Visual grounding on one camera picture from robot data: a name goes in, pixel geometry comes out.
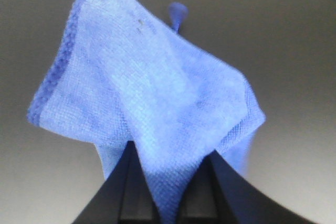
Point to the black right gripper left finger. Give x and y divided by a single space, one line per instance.
124 197

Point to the blue cloth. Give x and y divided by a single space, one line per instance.
121 75

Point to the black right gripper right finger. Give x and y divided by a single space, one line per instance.
218 194

